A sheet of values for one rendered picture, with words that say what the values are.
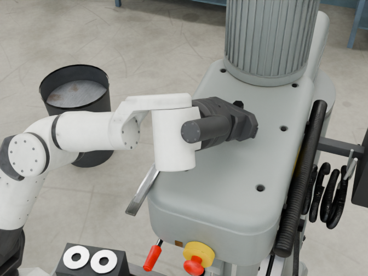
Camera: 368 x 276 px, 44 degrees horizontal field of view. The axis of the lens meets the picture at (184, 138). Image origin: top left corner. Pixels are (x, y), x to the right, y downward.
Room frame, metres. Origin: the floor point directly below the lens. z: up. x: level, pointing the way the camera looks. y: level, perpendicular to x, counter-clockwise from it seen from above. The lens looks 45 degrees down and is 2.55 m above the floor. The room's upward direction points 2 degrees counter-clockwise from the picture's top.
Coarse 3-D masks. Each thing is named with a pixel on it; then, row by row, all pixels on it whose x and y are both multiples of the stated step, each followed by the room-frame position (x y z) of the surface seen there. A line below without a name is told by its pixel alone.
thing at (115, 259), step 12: (72, 252) 0.88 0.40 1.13; (84, 252) 0.87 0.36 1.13; (96, 252) 0.88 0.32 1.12; (108, 252) 0.87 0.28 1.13; (120, 252) 0.88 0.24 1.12; (60, 264) 0.84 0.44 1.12; (72, 264) 0.83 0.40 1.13; (84, 264) 0.83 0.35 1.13; (96, 264) 0.83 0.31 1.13; (108, 264) 0.82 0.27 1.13; (120, 264) 0.83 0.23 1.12
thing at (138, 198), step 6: (150, 168) 0.58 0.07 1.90; (150, 174) 0.57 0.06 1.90; (156, 174) 0.56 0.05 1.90; (144, 180) 0.55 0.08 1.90; (150, 180) 0.55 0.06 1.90; (144, 186) 0.54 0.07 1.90; (150, 186) 0.54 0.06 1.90; (138, 192) 0.52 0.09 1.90; (144, 192) 0.52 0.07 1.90; (138, 198) 0.51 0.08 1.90; (144, 198) 0.51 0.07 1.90; (132, 204) 0.50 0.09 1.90; (138, 204) 0.50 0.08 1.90; (126, 210) 0.48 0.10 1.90; (132, 210) 0.48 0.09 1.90; (138, 210) 0.49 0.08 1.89
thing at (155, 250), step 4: (160, 240) 0.54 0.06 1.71; (156, 244) 0.54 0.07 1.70; (160, 244) 0.54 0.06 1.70; (152, 248) 0.52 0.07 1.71; (156, 248) 0.52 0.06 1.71; (160, 248) 0.53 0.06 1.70; (152, 252) 0.51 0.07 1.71; (156, 252) 0.51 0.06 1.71; (160, 252) 0.52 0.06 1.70; (148, 256) 0.51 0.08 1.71; (152, 256) 0.50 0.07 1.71; (156, 256) 0.51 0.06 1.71; (148, 260) 0.50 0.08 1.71; (152, 260) 0.50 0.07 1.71; (156, 260) 0.50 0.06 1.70; (144, 264) 0.49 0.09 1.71; (148, 264) 0.49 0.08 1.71; (152, 264) 0.49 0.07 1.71; (144, 268) 0.48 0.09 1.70; (148, 268) 0.48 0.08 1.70; (152, 268) 0.48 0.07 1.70
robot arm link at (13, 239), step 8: (24, 224) 0.54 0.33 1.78; (0, 232) 0.51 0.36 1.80; (8, 232) 0.51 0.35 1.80; (16, 232) 0.52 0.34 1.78; (0, 240) 0.50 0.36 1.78; (8, 240) 0.51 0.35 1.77; (16, 240) 0.53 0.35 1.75; (0, 248) 0.50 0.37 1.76; (8, 248) 0.51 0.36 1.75; (16, 248) 0.54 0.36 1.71; (0, 256) 0.49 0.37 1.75; (8, 256) 0.51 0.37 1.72; (0, 264) 0.49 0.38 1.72
